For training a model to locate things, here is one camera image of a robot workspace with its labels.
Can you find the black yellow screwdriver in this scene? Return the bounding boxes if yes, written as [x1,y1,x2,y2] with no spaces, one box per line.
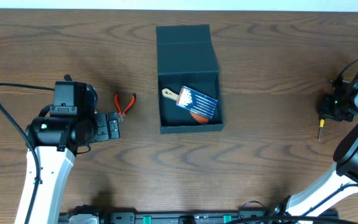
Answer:
[318,118,325,142]

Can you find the red handled cutting pliers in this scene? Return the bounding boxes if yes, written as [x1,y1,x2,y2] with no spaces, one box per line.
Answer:
[113,92,137,124]

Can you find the precision screwdriver set case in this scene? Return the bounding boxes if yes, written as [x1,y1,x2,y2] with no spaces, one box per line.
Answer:
[176,86,218,119]

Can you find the orange scraper wooden handle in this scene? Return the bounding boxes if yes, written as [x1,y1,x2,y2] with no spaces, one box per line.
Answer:
[162,88,209,124]

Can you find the small claw hammer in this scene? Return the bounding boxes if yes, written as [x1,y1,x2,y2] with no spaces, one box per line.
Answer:
[64,74,72,82]

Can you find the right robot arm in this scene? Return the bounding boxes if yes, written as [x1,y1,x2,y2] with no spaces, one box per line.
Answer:
[271,71,358,217]

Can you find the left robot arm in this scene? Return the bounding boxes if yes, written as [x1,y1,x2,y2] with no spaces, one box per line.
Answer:
[15,81,120,223]

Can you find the dark green open box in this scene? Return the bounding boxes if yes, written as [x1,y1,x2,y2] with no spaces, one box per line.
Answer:
[156,24,224,134]

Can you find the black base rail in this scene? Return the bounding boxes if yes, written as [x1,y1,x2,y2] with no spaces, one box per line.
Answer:
[57,200,340,224]

